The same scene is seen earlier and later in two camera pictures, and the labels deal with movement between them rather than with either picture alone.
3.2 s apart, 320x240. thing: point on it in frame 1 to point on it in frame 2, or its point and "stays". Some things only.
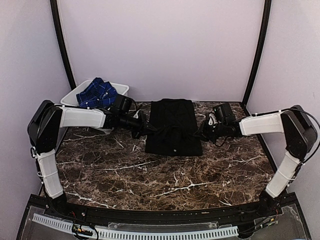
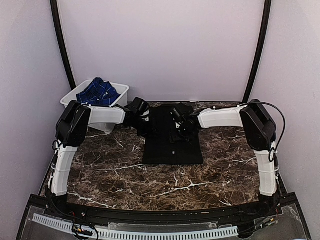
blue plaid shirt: (99, 94) stays
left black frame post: (58, 28) stays
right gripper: (200, 133) to (174, 136)
